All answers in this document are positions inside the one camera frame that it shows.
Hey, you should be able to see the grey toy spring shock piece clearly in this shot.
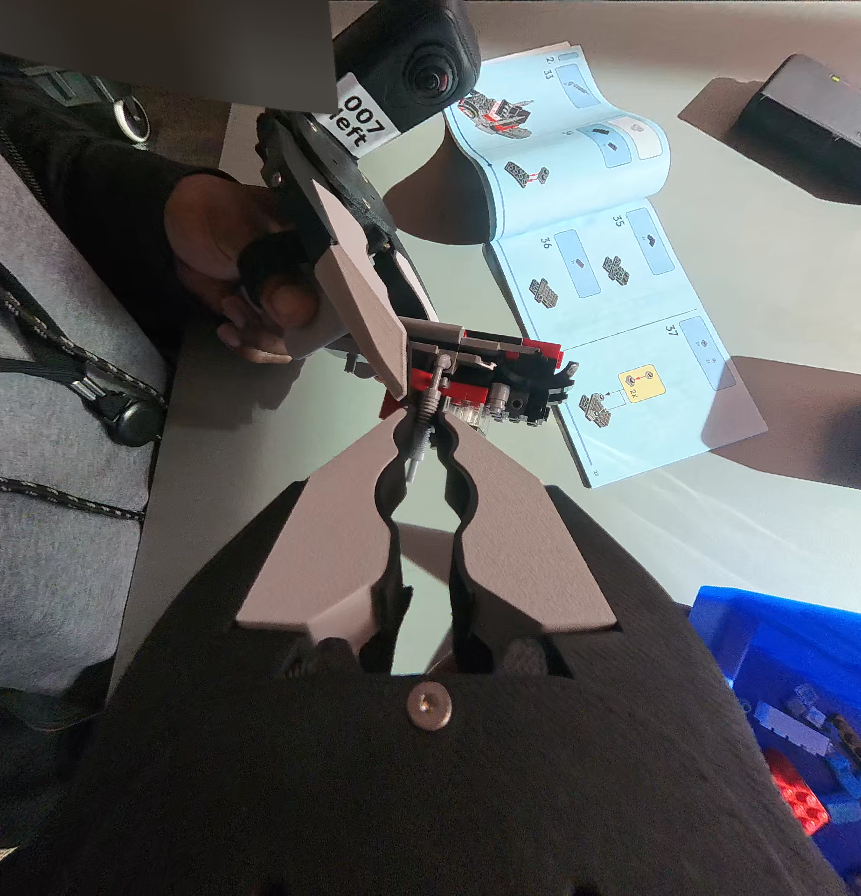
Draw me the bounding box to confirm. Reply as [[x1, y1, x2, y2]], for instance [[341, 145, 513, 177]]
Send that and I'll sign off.
[[403, 353, 452, 484]]

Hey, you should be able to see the black speckled cord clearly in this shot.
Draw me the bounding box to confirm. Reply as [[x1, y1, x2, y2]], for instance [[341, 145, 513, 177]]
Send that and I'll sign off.
[[0, 245, 169, 445], [0, 475, 146, 522]]

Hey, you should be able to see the white desk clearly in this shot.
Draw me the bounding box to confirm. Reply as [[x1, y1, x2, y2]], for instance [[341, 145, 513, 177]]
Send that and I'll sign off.
[[109, 0, 861, 701]]

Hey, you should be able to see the person's left hand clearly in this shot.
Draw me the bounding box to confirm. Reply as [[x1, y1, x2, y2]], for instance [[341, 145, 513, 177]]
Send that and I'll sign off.
[[163, 171, 321, 365]]

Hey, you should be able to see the grey fabric clothing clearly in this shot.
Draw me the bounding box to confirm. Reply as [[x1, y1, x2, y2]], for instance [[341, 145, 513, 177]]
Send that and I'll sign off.
[[0, 133, 169, 694]]

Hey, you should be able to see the person's left forearm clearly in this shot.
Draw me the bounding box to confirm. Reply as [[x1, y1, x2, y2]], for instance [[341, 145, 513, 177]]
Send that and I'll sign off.
[[0, 49, 243, 351]]

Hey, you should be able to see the black flat box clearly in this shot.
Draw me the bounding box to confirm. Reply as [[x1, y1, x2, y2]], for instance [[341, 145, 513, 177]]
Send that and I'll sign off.
[[735, 54, 861, 207]]

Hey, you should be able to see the toy brick vehicle model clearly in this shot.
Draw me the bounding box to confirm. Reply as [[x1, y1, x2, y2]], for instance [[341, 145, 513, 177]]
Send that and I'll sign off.
[[343, 315, 582, 435]]

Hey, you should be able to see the blue plastic bin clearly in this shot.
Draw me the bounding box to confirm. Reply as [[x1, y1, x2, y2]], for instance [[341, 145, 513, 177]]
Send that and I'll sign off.
[[689, 587, 861, 896]]

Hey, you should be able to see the black flat strap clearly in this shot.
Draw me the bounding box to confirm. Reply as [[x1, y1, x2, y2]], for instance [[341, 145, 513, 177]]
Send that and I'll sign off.
[[0, 353, 89, 394]]

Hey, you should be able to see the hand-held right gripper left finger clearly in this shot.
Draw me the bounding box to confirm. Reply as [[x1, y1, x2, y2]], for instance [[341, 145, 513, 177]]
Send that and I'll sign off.
[[235, 406, 417, 662]]

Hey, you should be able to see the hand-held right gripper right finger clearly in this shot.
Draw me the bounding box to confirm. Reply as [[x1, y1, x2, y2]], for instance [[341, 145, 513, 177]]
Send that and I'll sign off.
[[430, 413, 620, 667]]

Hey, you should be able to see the pile of loose toy bricks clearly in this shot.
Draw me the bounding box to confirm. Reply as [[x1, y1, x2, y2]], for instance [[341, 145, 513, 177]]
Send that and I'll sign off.
[[749, 682, 861, 883]]

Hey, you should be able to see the light blue instruction booklet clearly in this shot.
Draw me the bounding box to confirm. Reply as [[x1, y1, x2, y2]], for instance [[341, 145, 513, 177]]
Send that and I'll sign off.
[[444, 45, 769, 489]]

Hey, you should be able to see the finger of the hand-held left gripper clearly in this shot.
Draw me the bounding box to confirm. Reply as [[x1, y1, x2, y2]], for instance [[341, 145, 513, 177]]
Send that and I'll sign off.
[[382, 238, 433, 324], [310, 240, 411, 403]]

